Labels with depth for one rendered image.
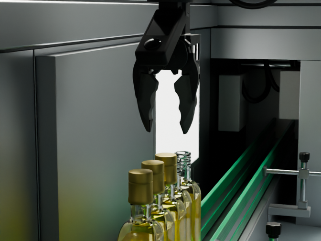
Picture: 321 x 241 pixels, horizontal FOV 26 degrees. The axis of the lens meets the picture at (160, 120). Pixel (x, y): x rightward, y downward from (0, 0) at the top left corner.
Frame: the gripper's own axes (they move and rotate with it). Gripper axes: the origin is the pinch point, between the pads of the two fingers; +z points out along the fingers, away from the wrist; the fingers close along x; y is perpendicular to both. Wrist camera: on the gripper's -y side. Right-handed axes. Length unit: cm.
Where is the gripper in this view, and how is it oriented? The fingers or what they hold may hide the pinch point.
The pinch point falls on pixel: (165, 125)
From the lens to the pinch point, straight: 106.9
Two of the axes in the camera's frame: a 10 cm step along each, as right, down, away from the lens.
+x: -9.6, -0.5, 2.9
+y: 2.9, -1.5, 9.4
